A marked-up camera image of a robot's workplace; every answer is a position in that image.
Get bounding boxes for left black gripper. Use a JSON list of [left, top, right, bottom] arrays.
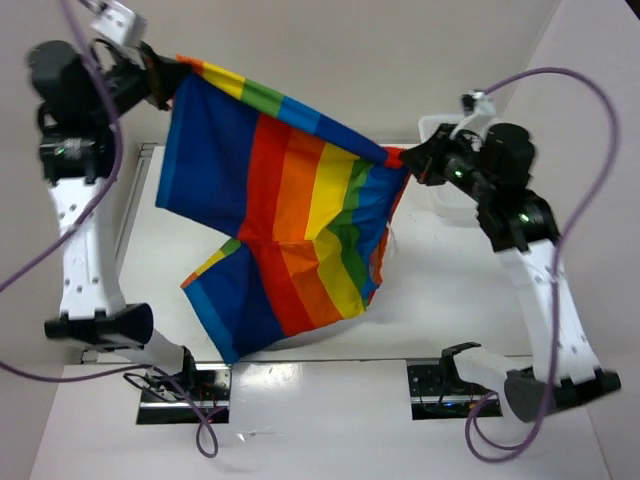
[[84, 39, 191, 124]]

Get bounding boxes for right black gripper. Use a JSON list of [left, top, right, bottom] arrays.
[[399, 121, 495, 199]]

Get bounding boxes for rainbow striped shorts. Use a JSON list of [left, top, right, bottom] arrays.
[[156, 57, 409, 363]]

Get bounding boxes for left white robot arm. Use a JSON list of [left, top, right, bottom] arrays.
[[27, 40, 200, 400]]

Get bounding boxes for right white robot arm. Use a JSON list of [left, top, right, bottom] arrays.
[[399, 123, 621, 423]]

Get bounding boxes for white perforated plastic basket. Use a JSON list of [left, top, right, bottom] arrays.
[[416, 114, 477, 228]]

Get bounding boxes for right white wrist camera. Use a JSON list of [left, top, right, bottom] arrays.
[[449, 90, 498, 140]]

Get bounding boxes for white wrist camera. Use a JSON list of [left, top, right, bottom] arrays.
[[86, 1, 147, 48], [449, 90, 498, 140]]

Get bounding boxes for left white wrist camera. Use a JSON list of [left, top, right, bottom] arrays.
[[86, 1, 147, 48]]

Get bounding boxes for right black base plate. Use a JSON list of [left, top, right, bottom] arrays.
[[406, 362, 488, 420]]

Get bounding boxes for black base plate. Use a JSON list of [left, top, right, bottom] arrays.
[[406, 362, 488, 420], [124, 365, 231, 425]]

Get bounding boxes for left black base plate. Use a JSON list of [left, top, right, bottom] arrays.
[[124, 365, 231, 425]]

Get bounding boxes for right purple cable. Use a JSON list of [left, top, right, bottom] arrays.
[[464, 67, 621, 462]]

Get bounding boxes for purple cable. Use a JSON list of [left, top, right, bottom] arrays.
[[464, 67, 621, 462], [0, 0, 227, 458]]

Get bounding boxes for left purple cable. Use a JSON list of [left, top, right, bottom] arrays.
[[0, 0, 227, 458]]

